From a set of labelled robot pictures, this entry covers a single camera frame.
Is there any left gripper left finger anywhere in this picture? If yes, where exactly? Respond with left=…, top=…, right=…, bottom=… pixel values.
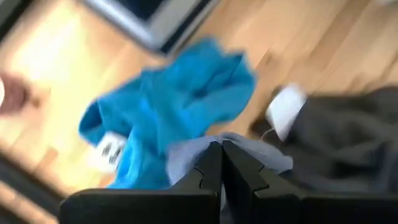
left=58, top=141, right=223, bottom=224

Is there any white paper tag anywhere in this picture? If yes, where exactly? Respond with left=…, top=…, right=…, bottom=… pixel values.
left=265, top=83, right=308, bottom=141
left=89, top=131, right=127, bottom=172

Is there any tan tape roll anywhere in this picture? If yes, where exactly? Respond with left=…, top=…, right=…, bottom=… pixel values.
left=0, top=70, right=34, bottom=116

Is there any slate blue garment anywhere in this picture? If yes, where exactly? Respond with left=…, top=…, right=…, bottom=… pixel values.
left=166, top=131, right=294, bottom=187

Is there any dark grey jacket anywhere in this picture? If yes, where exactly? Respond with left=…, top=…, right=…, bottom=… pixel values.
left=248, top=85, right=398, bottom=194

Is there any bright blue garment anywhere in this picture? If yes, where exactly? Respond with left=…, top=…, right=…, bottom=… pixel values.
left=78, top=37, right=257, bottom=190

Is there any navy white striped fabric basket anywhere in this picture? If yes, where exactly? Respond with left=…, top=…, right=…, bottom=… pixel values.
left=82, top=0, right=220, bottom=54

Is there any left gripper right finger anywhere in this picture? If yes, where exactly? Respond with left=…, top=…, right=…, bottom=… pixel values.
left=222, top=139, right=398, bottom=224

